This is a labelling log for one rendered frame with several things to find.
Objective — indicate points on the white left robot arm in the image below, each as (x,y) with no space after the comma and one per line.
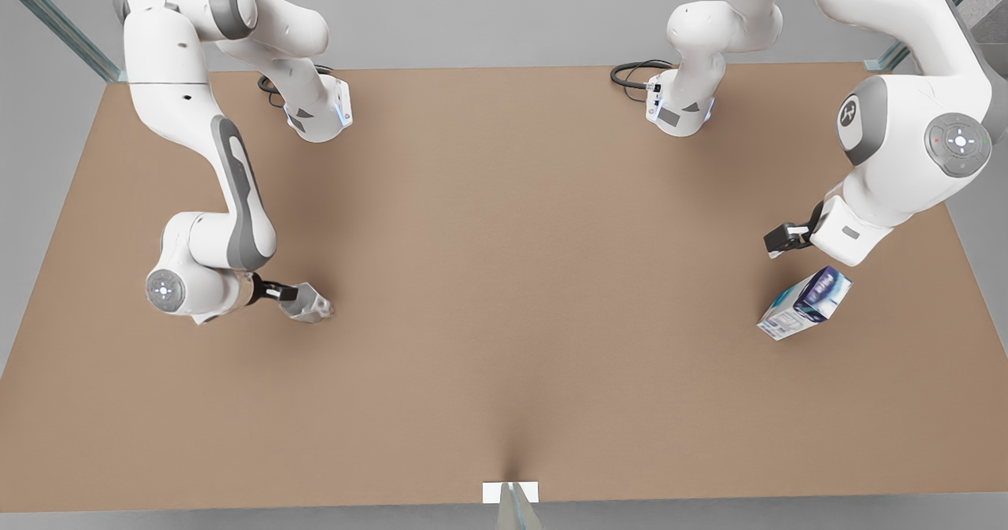
(906,120)

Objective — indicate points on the blue and white carton box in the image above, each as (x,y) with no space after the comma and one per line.
(803,303)

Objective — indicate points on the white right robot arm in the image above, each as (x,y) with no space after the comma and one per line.
(169,57)

